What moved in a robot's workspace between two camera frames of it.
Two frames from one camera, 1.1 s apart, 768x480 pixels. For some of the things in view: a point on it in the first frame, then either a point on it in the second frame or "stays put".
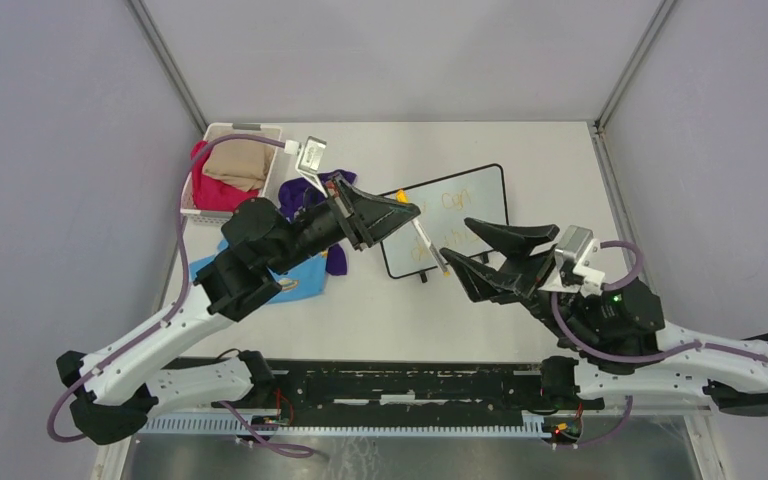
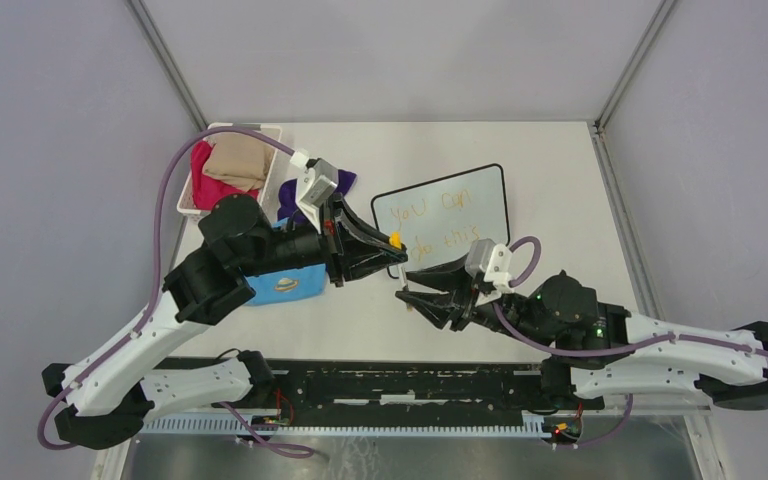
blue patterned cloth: (305, 280) stays put
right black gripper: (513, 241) -> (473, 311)
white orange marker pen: (443, 267) -> (404, 283)
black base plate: (384, 389) stays put
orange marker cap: (401, 196) -> (395, 239)
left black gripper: (374, 217) -> (353, 248)
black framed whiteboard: (445, 204) stays put
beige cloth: (242, 162) stays put
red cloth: (210, 192) stays put
